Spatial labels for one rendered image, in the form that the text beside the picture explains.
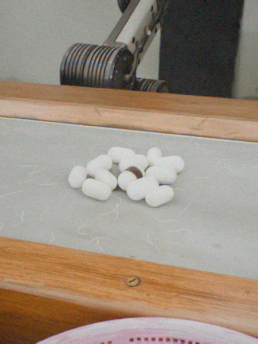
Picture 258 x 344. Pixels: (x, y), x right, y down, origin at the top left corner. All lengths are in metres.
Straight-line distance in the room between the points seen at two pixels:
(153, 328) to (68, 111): 0.44
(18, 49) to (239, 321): 2.72
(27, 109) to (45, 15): 2.12
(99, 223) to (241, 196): 0.16
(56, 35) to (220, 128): 2.24
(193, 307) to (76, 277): 0.09
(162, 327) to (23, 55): 2.70
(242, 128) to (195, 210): 0.21
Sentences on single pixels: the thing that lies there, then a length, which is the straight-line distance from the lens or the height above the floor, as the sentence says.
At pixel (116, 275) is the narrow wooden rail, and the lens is 0.32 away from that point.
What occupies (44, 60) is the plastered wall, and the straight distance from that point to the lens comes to 2.85.
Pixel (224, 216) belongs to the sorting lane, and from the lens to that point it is 0.43.
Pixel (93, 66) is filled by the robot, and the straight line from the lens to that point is 0.87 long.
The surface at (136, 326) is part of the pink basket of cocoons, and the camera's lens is 0.28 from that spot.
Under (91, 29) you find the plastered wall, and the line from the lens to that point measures 2.67.
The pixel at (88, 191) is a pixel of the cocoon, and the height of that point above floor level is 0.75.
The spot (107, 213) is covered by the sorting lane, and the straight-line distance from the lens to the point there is 0.43.
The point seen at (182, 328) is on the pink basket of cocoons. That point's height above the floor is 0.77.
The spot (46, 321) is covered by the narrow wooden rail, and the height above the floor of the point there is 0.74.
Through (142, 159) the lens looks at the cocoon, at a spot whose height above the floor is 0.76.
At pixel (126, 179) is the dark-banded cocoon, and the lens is 0.45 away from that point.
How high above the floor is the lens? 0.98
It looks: 29 degrees down
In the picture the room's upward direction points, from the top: straight up
